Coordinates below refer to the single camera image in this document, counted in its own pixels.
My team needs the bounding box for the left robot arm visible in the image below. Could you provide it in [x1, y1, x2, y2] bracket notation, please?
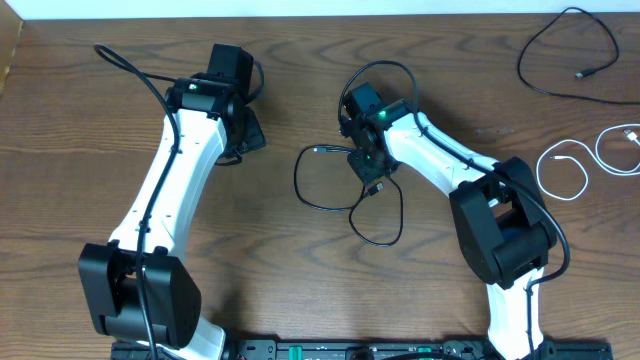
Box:
[78, 44, 266, 359]

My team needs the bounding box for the black usb cable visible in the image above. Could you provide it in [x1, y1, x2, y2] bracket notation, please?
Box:
[516, 6, 640, 106]
[293, 144, 405, 248]

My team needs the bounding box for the white usb cable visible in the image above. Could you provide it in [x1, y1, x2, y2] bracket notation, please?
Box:
[535, 123, 640, 202]

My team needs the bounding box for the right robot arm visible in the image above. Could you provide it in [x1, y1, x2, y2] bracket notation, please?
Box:
[338, 83, 561, 359]

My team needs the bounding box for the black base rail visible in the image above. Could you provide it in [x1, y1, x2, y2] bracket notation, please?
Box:
[109, 337, 614, 360]

